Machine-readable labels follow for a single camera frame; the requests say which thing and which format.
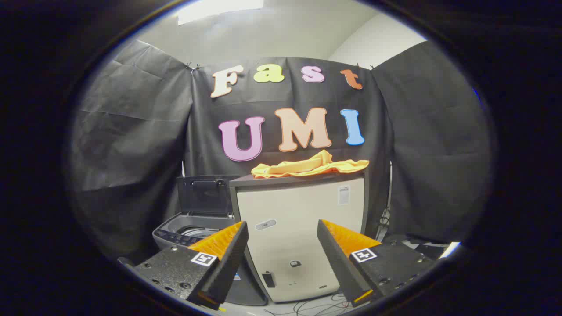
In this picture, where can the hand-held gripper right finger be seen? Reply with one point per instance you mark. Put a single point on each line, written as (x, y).
(336, 259)

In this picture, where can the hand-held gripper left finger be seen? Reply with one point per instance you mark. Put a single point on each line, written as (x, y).
(228, 263)

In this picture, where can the grey washing machine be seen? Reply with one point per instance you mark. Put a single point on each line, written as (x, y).
(173, 230)

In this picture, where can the orange cloth garment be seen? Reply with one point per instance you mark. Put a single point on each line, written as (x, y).
(307, 166)

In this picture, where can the white cabinet with dark top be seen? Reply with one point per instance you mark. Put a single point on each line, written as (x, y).
(298, 210)

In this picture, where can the black backdrop cloth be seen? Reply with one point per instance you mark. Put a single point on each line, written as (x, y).
(140, 131)

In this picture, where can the ceiling light panel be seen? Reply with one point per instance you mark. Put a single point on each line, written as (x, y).
(215, 8)

